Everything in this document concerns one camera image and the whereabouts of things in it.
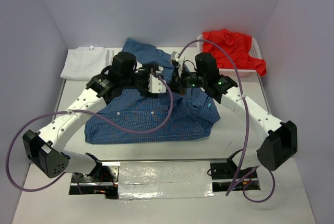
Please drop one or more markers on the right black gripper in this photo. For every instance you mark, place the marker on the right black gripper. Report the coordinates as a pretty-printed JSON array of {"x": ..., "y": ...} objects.
[{"x": 176, "y": 83}]

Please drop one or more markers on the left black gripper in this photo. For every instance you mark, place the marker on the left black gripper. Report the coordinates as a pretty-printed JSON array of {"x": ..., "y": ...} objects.
[{"x": 148, "y": 68}]

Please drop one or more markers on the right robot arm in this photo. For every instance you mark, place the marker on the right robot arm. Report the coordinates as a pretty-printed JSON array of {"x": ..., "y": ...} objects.
[{"x": 279, "y": 138}]

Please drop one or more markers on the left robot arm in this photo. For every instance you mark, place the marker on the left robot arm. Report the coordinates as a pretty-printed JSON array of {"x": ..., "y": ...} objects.
[{"x": 45, "y": 148}]

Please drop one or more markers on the red shirt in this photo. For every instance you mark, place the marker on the red shirt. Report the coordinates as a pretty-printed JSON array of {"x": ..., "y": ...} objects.
[{"x": 237, "y": 46}]

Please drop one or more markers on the folded white shirt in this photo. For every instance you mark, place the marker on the folded white shirt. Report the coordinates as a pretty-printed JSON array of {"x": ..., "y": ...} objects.
[{"x": 85, "y": 62}]

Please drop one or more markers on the white plastic basket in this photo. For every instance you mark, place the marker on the white plastic basket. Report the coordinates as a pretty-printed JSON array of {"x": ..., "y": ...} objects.
[{"x": 253, "y": 52}]

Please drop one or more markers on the shiny silver tape sheet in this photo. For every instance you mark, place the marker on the shiny silver tape sheet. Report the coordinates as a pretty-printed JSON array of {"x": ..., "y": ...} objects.
[{"x": 160, "y": 180}]

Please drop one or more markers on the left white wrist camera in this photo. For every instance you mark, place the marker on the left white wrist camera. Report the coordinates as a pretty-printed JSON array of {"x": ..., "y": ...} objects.
[{"x": 156, "y": 85}]

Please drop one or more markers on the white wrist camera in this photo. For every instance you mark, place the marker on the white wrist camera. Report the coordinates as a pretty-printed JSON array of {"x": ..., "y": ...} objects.
[
  {"x": 177, "y": 60},
  {"x": 156, "y": 85}
]

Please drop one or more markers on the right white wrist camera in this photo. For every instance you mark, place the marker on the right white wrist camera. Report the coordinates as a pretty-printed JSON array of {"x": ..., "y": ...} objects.
[{"x": 177, "y": 60}]

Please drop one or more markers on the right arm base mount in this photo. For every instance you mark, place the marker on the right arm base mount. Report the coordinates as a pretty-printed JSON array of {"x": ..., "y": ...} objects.
[{"x": 222, "y": 174}]

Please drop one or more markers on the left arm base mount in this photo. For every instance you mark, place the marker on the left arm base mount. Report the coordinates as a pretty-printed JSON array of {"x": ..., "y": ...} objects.
[{"x": 106, "y": 183}]

